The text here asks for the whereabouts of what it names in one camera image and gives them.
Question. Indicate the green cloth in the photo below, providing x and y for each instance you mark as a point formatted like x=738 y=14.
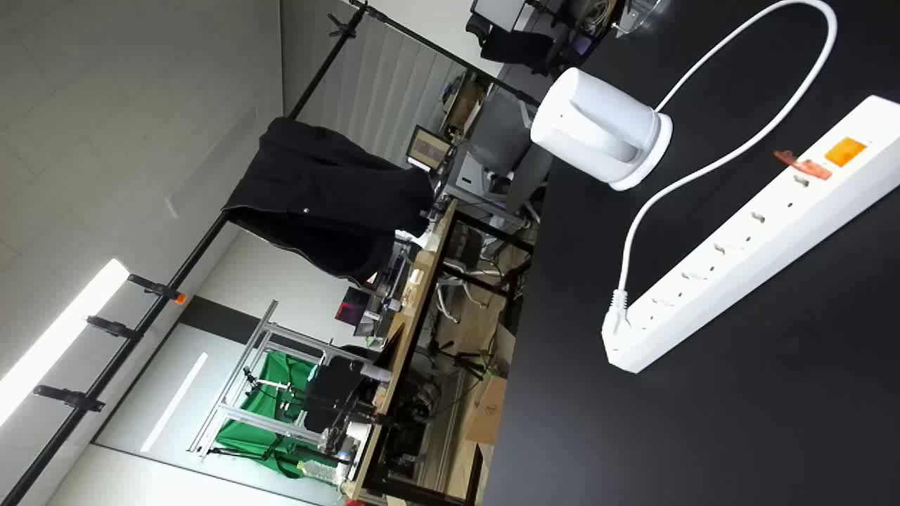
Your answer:
x=281 y=374

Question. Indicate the long ceiling light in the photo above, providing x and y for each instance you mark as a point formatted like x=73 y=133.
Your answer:
x=56 y=346

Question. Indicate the black backdrop frame pole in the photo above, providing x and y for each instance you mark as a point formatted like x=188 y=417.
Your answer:
x=101 y=374

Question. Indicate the framed picture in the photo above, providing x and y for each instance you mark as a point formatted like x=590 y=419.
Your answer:
x=427 y=146

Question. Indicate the metal shelf rack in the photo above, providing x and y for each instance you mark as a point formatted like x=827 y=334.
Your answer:
x=257 y=337

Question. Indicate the cardboard box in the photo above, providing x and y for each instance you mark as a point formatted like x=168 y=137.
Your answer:
x=488 y=410

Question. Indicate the wooden workbench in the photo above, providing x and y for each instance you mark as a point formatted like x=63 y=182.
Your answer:
x=408 y=319

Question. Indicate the black spring clamp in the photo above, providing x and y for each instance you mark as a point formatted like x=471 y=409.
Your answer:
x=109 y=326
x=67 y=396
x=156 y=288

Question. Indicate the white electric kettle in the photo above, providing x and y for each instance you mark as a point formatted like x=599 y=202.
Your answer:
x=599 y=121

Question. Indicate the black hanging cloth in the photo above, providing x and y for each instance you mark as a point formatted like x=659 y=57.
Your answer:
x=318 y=197

